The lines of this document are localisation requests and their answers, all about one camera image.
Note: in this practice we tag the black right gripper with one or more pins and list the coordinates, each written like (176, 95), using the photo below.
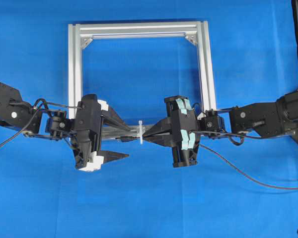
(181, 122)

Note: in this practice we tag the blue table mat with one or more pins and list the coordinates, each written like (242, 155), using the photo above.
(232, 192)

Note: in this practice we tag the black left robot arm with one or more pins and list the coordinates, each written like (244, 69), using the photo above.
(38, 120)

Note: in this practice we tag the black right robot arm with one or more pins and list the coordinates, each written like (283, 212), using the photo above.
(268, 120)

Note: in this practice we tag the aluminium extrusion frame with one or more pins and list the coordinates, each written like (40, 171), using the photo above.
(133, 66)

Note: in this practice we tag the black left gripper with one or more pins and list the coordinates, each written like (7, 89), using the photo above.
(88, 126)

